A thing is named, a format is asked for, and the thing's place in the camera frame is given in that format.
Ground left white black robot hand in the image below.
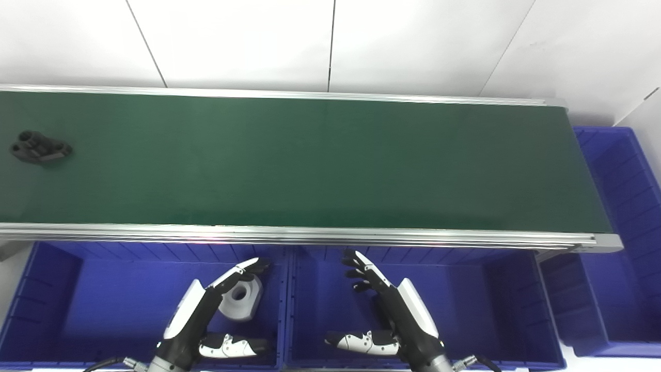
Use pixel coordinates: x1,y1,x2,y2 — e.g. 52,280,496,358
158,257,271,362

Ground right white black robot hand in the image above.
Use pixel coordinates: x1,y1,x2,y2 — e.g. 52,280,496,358
325,250,445,360

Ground black flanged machine part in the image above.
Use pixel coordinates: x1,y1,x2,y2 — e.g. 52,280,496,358
9,130,73,165

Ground white flanged machine part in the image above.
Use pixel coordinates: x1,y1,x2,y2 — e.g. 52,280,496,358
218,274,264,322

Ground blue plastic bin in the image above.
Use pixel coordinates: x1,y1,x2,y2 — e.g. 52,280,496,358
0,241,288,372
284,245,567,372
537,127,661,358

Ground green conveyor belt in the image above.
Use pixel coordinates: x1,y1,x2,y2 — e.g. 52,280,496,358
0,84,624,261
0,90,614,234

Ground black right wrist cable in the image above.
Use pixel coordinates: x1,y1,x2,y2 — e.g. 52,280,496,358
452,354,501,372

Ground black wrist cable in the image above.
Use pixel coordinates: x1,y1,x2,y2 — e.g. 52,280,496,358
83,356,150,372
452,354,501,372

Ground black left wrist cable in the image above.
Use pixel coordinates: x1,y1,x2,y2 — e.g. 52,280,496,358
83,356,150,372

